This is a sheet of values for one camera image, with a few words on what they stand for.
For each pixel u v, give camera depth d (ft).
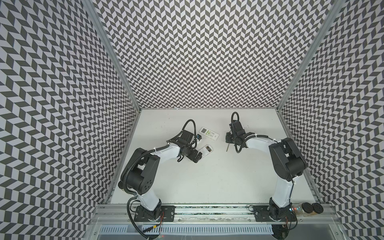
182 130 2.50
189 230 2.27
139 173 1.51
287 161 1.65
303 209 2.21
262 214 2.40
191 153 2.70
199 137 2.81
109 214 2.47
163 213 2.35
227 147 3.15
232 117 2.58
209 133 3.34
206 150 3.14
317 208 2.26
